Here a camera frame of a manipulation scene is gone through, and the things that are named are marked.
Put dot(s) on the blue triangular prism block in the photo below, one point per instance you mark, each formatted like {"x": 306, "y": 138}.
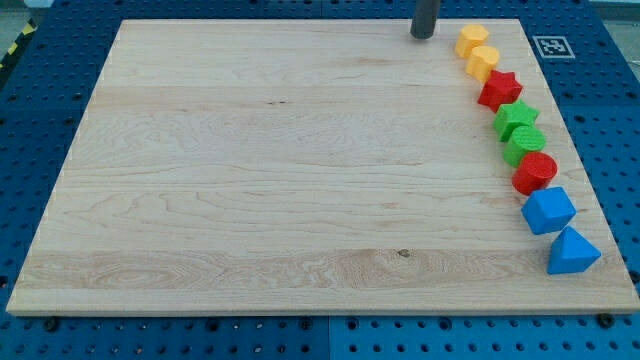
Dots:
{"x": 571, "y": 252}

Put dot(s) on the red star block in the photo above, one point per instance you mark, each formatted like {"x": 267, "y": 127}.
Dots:
{"x": 500, "y": 88}

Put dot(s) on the blue cube block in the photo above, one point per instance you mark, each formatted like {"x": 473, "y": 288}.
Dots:
{"x": 548, "y": 210}

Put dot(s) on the black bolt right front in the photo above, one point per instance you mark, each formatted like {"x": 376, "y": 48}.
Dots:
{"x": 606, "y": 320}

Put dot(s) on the black bolt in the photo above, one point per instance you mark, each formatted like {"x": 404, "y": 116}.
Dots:
{"x": 50, "y": 324}
{"x": 606, "y": 320}

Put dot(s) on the green star block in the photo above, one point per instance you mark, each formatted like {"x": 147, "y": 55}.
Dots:
{"x": 513, "y": 115}

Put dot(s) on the light wooden board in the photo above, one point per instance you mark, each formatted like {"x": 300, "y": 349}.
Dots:
{"x": 301, "y": 167}

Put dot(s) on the red cylinder block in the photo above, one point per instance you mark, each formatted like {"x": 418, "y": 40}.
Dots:
{"x": 535, "y": 171}

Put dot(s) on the yellow heart block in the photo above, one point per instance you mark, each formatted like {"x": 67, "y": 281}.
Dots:
{"x": 481, "y": 62}

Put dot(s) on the green cylinder block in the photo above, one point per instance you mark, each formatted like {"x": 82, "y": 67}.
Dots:
{"x": 523, "y": 140}

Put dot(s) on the yellow hexagon block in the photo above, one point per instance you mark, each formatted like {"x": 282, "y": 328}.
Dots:
{"x": 470, "y": 36}

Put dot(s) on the black bolt left front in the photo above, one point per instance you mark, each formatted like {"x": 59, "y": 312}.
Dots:
{"x": 50, "y": 324}

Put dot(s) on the white fiducial marker tag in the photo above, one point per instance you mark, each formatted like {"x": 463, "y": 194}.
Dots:
{"x": 553, "y": 47}

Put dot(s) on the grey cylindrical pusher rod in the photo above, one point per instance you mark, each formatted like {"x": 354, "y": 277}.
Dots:
{"x": 424, "y": 19}

